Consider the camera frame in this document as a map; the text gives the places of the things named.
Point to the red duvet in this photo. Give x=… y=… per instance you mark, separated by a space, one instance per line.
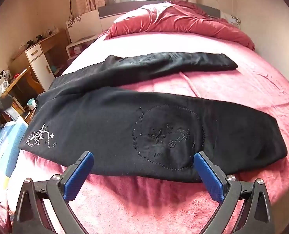
x=178 y=22

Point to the dark bed headboard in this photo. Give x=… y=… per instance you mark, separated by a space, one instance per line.
x=107 y=12

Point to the blue box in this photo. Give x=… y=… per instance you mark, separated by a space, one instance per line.
x=5 y=141

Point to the wooden desk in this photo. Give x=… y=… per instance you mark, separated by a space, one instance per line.
x=54 y=41

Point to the white nightstand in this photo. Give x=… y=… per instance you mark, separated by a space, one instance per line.
x=81 y=44

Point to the white flower-print board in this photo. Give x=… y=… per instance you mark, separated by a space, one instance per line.
x=85 y=24

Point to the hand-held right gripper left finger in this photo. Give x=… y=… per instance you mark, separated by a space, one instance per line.
x=78 y=175

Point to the pink fleece bed blanket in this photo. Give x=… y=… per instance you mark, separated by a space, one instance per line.
x=232 y=82

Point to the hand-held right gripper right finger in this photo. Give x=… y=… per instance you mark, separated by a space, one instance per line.
x=207 y=175

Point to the black embroidered pants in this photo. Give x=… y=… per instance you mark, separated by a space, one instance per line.
x=110 y=126

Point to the teal and white cup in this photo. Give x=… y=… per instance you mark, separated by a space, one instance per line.
x=31 y=104

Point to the white drawer cabinet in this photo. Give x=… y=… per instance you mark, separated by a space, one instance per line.
x=40 y=63

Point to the low wooden table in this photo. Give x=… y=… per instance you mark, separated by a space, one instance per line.
x=15 y=82

